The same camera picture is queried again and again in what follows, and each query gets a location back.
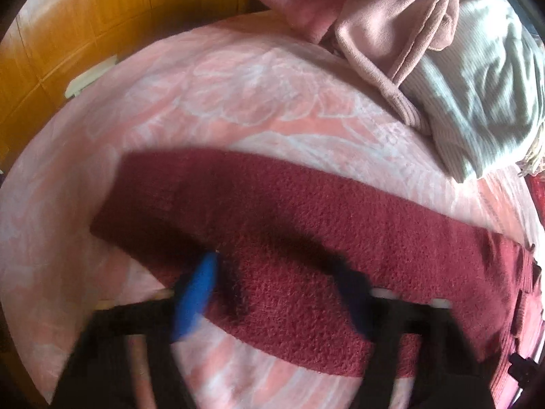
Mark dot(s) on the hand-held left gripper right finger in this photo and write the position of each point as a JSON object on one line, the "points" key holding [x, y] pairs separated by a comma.
{"points": [[362, 306]]}

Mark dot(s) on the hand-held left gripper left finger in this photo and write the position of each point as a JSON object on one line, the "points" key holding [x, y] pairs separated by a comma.
{"points": [[196, 294]]}

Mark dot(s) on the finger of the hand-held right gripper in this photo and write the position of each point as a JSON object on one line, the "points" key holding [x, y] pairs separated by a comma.
{"points": [[526, 368]]}

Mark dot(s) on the dark red knit sweater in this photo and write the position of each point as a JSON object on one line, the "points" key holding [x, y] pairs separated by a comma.
{"points": [[306, 221]]}

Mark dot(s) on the pink floral blanket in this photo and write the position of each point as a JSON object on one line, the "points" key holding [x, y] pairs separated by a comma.
{"points": [[213, 93]]}

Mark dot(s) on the cream cloth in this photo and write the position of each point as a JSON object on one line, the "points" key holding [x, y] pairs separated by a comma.
{"points": [[534, 155]]}

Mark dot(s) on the white ribbed garment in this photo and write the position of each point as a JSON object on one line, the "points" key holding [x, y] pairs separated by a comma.
{"points": [[477, 85]]}

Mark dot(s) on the dusty pink velvet garment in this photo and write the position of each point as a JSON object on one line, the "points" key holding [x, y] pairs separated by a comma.
{"points": [[383, 30]]}

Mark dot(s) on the wooden cabinet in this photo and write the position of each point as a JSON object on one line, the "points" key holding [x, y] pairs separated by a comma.
{"points": [[64, 17]]}

